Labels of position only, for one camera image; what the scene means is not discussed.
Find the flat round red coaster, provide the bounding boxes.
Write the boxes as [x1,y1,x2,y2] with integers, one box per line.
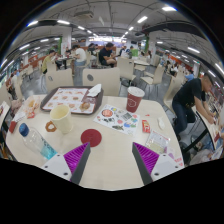
[80,128,103,148]

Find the pink-printed paper notice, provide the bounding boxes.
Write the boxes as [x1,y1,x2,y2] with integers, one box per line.
[166,146,184,168]

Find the small white packet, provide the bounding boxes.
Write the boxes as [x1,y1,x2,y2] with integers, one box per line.
[157,117,166,131]

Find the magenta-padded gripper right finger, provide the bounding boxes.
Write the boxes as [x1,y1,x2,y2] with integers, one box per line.
[131,142,184,186]

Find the small red wallet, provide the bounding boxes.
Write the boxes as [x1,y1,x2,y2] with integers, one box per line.
[8,120,18,134]

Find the clear blue-capped water bottle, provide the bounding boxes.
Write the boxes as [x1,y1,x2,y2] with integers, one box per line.
[18,122,58,161]

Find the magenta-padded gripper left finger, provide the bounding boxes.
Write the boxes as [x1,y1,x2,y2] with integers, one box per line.
[41,142,92,185]

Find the crumpled white napkin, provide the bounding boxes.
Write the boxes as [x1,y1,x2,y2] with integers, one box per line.
[86,83,103,98]

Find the ceiling air conditioner unit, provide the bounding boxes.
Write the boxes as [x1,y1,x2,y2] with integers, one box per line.
[73,10,95,20]

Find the cream mug with brown handle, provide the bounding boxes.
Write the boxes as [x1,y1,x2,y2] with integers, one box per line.
[45,104,74,135]

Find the white sticker sheet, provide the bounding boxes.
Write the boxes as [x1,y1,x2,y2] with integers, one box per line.
[92,103,141,137]

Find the red paper cup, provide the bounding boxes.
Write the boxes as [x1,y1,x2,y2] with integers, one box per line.
[125,86,146,114]

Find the ceiling lights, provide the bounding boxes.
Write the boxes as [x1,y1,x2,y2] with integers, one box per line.
[0,4,224,78]

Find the dark brown food tray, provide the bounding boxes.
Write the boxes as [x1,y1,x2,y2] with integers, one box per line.
[39,85,104,116]

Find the clear plastic packet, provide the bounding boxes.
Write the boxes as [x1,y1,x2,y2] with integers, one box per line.
[144,129,171,155]

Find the small red sauce packet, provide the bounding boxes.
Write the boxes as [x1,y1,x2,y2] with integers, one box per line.
[141,119,152,134]

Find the person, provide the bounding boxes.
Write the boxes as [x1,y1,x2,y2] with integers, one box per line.
[41,49,58,74]
[172,73,218,141]
[71,44,88,68]
[98,42,118,68]
[129,45,140,58]

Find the beige dining chairs group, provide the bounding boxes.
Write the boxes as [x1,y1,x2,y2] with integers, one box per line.
[13,54,186,104]

